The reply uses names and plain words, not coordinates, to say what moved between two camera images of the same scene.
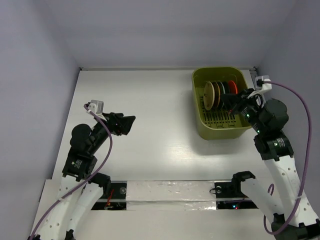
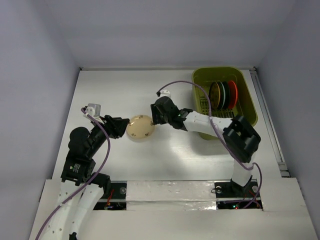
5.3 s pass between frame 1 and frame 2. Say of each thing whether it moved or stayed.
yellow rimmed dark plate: stayed
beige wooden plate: moved
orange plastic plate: stayed
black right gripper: moved
